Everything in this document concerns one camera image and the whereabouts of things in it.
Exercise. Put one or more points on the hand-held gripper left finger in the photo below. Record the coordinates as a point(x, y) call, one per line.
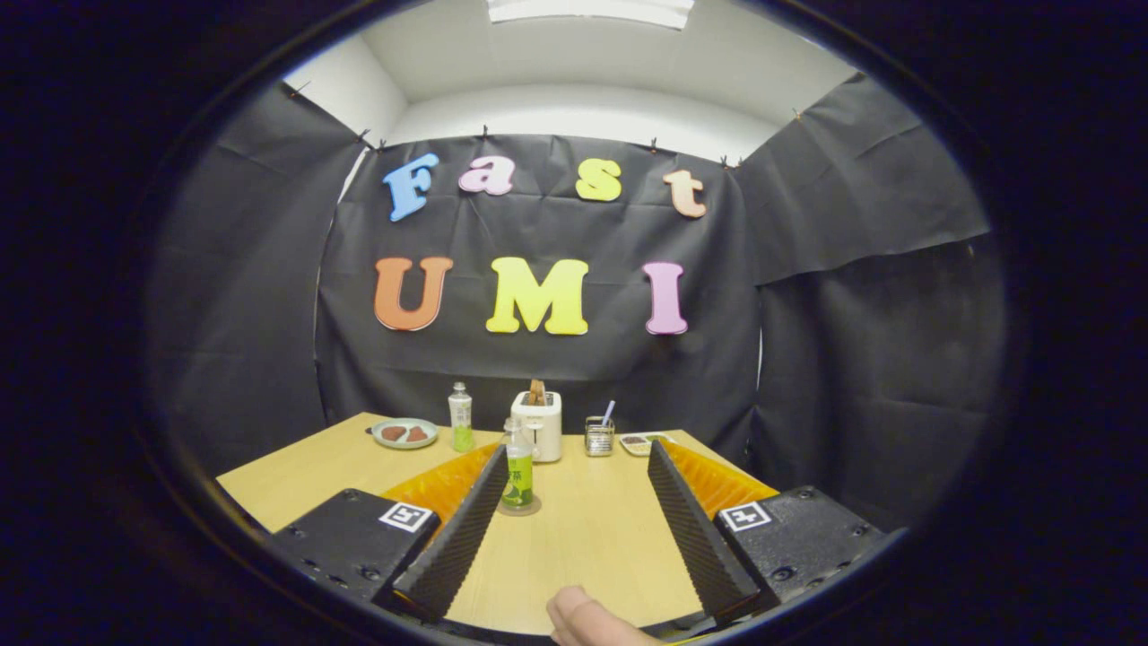
point(462, 534)

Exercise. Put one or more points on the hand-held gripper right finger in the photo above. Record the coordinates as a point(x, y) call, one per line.
point(691, 534)

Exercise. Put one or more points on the round brown coaster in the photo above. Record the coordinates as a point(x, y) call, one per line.
point(536, 508)

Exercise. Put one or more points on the clear juice bottle green label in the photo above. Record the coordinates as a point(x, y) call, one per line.
point(518, 475)

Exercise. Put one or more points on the slim white green bottle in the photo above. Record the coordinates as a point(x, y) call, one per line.
point(461, 422)

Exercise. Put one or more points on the wooden table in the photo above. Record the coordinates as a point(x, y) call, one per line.
point(592, 538)

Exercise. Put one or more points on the grey round plate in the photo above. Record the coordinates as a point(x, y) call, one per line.
point(404, 443)

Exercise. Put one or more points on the white divided tray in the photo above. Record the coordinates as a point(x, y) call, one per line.
point(635, 441)

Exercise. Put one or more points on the white toaster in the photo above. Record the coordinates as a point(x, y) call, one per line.
point(543, 431)

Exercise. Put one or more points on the purple straw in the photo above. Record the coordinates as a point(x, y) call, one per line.
point(608, 413)

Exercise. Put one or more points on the bread slice in toaster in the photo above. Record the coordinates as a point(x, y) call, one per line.
point(536, 393)

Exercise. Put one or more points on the ceiling light panel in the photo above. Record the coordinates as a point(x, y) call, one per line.
point(592, 11)

